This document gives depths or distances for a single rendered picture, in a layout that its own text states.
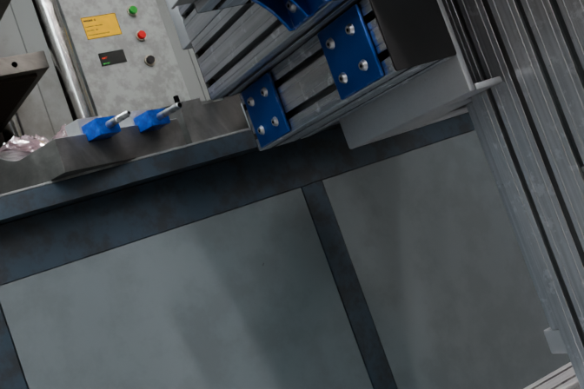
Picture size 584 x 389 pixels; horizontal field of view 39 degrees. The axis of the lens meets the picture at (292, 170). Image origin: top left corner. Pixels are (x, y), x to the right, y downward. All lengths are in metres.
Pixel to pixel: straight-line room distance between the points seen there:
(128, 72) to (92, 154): 1.17
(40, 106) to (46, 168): 2.94
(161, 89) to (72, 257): 1.21
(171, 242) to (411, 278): 0.51
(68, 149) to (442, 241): 0.81
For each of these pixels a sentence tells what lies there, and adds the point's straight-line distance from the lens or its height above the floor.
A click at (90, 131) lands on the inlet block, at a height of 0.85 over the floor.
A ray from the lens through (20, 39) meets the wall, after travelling 4.38.
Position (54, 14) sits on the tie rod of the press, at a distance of 2.35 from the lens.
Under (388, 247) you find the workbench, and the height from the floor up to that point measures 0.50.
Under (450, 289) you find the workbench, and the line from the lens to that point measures 1.75.
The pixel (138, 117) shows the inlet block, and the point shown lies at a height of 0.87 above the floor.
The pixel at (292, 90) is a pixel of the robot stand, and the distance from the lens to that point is 1.08.
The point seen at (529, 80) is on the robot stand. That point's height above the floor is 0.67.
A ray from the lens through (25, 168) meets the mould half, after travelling 1.39.
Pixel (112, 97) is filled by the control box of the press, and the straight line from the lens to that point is 2.46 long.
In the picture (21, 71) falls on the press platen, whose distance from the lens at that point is 2.34.
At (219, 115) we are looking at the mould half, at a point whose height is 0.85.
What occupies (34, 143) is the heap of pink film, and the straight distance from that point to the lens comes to 1.49.
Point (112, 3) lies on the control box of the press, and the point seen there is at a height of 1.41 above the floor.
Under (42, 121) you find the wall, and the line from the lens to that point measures 4.26.
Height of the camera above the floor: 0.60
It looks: 4 degrees up
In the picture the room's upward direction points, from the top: 20 degrees counter-clockwise
